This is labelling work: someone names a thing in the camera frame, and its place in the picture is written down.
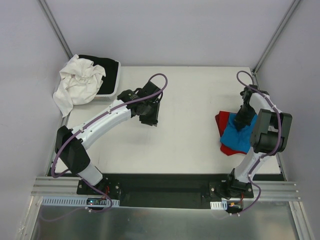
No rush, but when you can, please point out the white slotted cable duct right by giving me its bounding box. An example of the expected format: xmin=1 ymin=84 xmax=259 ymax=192
xmin=210 ymin=201 xmax=228 ymax=211

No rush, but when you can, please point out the blue t-shirt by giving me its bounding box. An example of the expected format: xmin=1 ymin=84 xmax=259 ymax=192
xmin=220 ymin=113 xmax=258 ymax=153

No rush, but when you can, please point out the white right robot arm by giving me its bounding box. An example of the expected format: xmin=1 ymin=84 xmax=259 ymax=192
xmin=223 ymin=84 xmax=293 ymax=198

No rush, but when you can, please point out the black t-shirt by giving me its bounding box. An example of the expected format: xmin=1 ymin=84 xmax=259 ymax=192
xmin=79 ymin=54 xmax=121 ymax=96

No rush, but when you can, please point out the aluminium frame post left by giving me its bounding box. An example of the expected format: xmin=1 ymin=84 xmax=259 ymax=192
xmin=37 ymin=0 xmax=73 ymax=59

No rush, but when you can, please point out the aluminium frame post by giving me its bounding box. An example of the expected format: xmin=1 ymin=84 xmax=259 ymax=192
xmin=37 ymin=0 xmax=73 ymax=59
xmin=252 ymin=0 xmax=303 ymax=76

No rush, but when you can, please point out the red t-shirt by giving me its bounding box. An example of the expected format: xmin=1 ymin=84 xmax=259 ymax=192
xmin=215 ymin=111 xmax=247 ymax=156

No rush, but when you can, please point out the aluminium frame post right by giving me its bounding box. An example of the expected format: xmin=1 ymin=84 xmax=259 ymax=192
xmin=252 ymin=0 xmax=303 ymax=76

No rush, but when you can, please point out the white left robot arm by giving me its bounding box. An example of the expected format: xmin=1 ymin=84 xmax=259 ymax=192
xmin=55 ymin=81 xmax=162 ymax=195

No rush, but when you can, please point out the white laundry basket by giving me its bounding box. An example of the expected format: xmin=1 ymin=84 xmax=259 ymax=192
xmin=53 ymin=58 xmax=123 ymax=103

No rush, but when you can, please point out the white slotted cable duct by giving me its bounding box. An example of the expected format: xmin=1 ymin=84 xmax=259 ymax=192
xmin=42 ymin=196 xmax=111 ymax=208
xmin=210 ymin=201 xmax=228 ymax=211

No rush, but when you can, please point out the white t-shirt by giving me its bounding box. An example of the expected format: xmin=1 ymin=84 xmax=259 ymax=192
xmin=53 ymin=54 xmax=106 ymax=117

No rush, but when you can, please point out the black robot base mount plate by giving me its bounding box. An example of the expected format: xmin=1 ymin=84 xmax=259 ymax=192
xmin=76 ymin=172 xmax=255 ymax=208

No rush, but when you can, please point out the aluminium table edge rail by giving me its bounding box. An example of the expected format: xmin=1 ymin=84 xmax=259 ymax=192
xmin=31 ymin=176 xmax=302 ymax=202

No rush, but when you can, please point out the white slotted cable duct left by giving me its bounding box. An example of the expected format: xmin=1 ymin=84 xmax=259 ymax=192
xmin=42 ymin=196 xmax=111 ymax=208

